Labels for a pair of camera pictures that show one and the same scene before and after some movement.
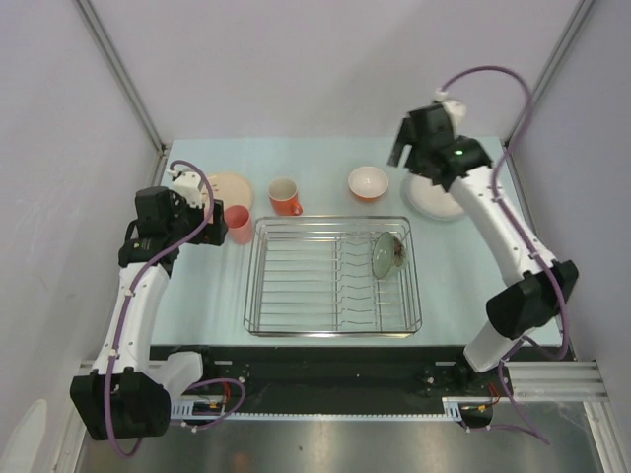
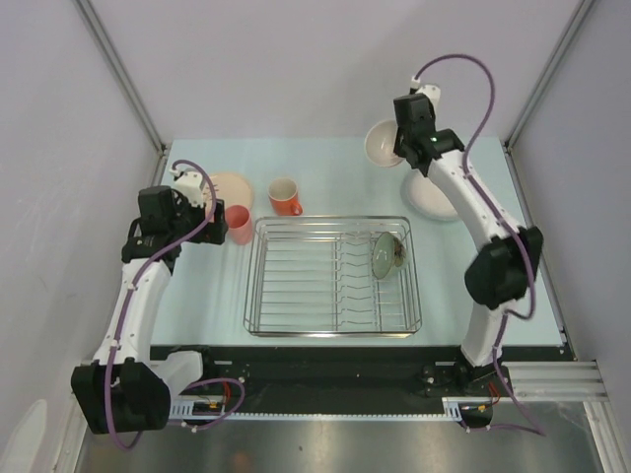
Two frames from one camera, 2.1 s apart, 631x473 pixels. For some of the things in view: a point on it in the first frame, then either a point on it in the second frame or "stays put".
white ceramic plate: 431,201 stays put
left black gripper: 215,233 stays put
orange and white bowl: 368,182 to 380,143
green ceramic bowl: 387,251 stays put
